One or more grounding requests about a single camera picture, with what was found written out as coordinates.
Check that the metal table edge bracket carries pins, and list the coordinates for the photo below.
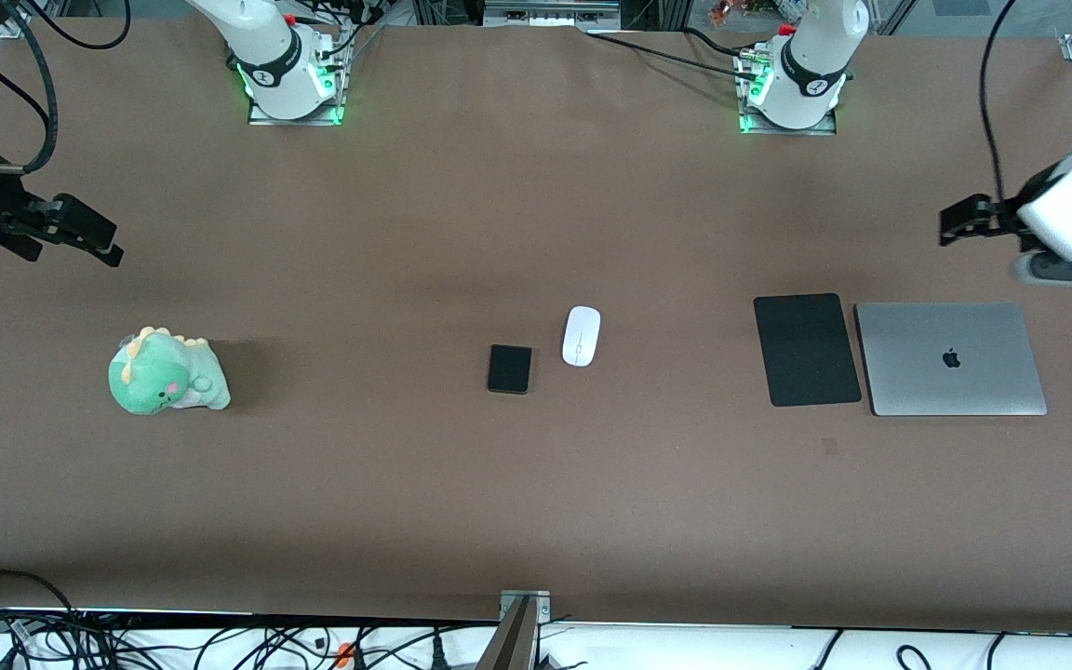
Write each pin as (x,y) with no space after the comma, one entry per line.
(525,600)

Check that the white computer mouse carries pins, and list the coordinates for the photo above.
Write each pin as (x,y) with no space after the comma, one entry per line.
(582,335)

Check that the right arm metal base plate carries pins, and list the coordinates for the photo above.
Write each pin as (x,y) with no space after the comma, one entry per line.
(261,119)

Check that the dark metal post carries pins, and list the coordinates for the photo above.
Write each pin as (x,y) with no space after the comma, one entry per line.
(510,647)

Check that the black mouse pad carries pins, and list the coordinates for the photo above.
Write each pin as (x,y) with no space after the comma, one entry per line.
(806,351)

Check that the grey metal box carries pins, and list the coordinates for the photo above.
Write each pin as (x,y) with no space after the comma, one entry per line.
(550,11)

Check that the silver laptop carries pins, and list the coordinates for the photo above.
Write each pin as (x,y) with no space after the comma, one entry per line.
(950,358)

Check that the colourful small item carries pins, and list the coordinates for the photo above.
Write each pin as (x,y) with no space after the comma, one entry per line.
(727,11)

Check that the green dinosaur plush toy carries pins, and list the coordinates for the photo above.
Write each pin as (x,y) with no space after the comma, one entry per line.
(159,377)

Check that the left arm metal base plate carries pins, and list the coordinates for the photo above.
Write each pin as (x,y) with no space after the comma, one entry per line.
(824,128)

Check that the black phone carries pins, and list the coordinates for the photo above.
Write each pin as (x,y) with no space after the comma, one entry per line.
(509,369)

